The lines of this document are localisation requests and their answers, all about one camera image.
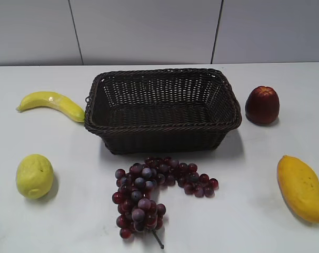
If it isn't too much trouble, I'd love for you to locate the red apple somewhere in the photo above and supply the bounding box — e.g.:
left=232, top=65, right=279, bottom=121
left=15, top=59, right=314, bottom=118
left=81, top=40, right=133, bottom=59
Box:
left=245, top=86, right=280, bottom=125

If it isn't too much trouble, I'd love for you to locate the black woven basket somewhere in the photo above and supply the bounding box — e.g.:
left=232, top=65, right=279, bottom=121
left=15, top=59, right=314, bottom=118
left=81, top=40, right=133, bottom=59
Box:
left=84, top=68, right=242, bottom=154

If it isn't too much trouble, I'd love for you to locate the purple grape bunch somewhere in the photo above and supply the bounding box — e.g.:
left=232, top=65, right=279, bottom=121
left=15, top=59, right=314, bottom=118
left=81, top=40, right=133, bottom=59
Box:
left=112, top=156, right=220, bottom=250

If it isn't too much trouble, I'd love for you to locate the yellow lemon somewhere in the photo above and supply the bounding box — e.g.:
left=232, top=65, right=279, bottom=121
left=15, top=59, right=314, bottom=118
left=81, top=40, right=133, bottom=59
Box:
left=16, top=154, right=54, bottom=199

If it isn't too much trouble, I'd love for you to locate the yellow banana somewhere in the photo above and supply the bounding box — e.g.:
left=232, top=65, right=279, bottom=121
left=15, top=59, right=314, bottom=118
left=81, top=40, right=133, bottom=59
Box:
left=16, top=91, right=85, bottom=123

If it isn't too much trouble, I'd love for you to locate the yellow mango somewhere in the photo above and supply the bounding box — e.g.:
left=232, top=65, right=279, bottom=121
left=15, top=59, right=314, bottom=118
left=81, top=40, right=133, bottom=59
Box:
left=277, top=155, right=319, bottom=223

